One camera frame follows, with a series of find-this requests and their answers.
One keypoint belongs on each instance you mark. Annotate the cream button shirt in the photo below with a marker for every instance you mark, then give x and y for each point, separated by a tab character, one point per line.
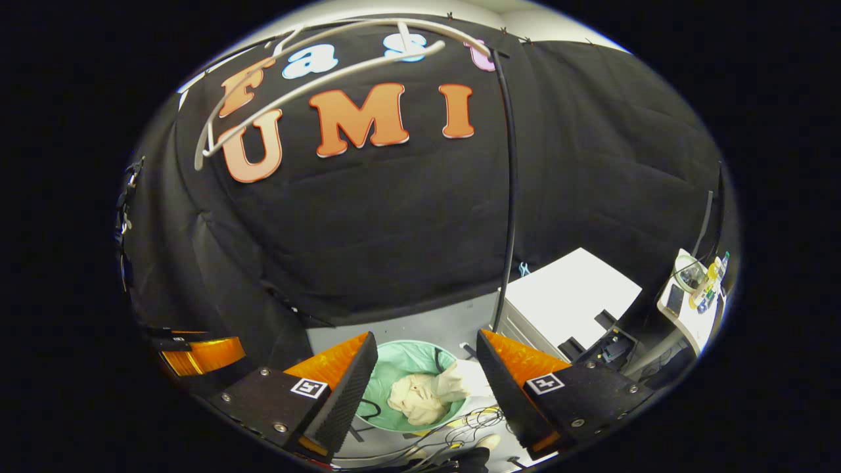
420	394

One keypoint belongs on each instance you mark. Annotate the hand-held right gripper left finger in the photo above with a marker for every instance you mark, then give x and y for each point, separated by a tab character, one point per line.
348	394

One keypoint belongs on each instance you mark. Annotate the black clothes rack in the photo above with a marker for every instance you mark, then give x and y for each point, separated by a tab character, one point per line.
512	197

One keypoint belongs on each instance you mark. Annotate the smartphone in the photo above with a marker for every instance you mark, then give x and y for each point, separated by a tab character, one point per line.
675	297

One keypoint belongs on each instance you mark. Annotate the yellow drink bottle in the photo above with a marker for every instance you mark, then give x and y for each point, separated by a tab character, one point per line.
704	282

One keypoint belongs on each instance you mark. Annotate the clear water bottle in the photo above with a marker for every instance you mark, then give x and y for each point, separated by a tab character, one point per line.
721	266

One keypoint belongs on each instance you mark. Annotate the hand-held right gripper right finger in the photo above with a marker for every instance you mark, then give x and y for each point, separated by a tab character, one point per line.
509	394

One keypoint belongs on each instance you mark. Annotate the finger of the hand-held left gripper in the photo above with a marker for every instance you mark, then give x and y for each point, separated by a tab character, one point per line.
210	355

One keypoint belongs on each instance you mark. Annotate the green laundry hamper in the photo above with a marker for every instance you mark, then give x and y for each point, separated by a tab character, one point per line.
401	368

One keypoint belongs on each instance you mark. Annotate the white side table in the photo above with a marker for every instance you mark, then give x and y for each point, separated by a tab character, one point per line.
683	322

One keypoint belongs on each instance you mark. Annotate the round glass bowl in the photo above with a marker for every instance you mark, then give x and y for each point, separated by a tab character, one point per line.
690	276

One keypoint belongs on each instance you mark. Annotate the computer monitor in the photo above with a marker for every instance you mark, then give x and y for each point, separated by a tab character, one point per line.
706	223

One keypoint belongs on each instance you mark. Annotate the black backdrop cloth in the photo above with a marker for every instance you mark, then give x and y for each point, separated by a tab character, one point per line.
394	230

